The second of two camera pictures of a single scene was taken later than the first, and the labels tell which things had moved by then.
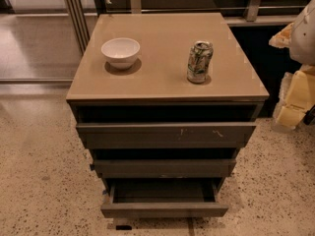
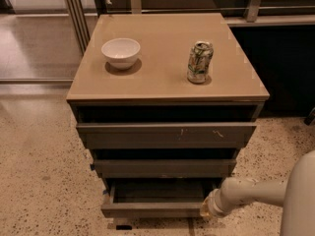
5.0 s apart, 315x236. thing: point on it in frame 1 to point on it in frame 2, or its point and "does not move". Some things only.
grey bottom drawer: (162, 198) does not move
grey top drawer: (169, 135) does not move
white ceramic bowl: (121, 52) does not move
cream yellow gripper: (304, 38) to (214, 203)
